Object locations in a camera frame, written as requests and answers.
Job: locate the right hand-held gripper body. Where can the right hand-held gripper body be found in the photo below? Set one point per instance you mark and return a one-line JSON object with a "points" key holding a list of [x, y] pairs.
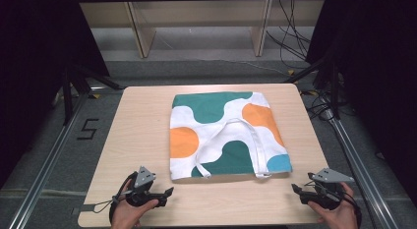
{"points": [[329, 175]]}

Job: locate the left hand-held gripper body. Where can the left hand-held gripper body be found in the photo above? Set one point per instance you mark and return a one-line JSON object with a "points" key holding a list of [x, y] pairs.
{"points": [[144, 177]]}

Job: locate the white green orange patterned tote bag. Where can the white green orange patterned tote bag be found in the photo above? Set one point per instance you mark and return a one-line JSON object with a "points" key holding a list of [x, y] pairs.
{"points": [[213, 106]]}

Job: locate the person's left hand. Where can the person's left hand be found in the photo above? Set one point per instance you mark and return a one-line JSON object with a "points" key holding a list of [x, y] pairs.
{"points": [[126, 214]]}

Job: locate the person's right hand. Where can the person's right hand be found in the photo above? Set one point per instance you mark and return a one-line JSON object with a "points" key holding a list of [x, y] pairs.
{"points": [[341, 217]]}

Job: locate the grey tape strip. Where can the grey tape strip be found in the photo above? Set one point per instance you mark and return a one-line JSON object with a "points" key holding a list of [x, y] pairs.
{"points": [[88, 208]]}

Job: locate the black tape floor mark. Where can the black tape floor mark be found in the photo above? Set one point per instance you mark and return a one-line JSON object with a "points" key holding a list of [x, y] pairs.
{"points": [[88, 129]]}

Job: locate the black metal stand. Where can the black metal stand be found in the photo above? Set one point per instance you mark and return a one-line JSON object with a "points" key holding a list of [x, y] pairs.
{"points": [[68, 98], [334, 91]]}

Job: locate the yellow tape piece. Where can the yellow tape piece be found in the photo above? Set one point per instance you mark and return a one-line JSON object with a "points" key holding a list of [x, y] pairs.
{"points": [[95, 96], [311, 92], [291, 72]]}

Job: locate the black curtain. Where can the black curtain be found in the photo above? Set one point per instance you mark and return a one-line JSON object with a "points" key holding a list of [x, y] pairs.
{"points": [[377, 58], [32, 58]]}

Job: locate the aluminium floor rail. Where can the aluminium floor rail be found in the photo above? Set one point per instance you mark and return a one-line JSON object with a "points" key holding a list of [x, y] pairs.
{"points": [[360, 170], [49, 163]]}

